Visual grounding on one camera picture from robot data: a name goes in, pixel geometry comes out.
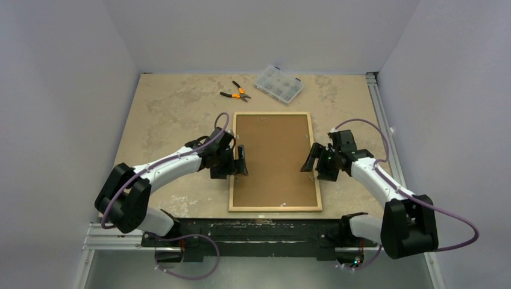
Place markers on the green wooden picture frame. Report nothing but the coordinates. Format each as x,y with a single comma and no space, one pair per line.
231,191

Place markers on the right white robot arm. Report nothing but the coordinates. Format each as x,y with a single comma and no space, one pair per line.
407,227

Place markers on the clear plastic organizer box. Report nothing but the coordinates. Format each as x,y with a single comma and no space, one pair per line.
279,85

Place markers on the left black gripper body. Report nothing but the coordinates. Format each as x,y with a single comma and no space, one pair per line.
225,164

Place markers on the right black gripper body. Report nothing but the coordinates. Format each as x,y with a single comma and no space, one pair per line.
322,162

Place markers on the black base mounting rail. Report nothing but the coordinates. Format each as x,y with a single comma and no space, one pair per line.
192,239

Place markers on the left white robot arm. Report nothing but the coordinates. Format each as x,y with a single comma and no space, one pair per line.
124,198

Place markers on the orange black pliers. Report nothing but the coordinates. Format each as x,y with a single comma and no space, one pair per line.
239,95

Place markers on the aluminium extrusion frame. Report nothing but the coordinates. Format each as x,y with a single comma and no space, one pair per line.
171,109

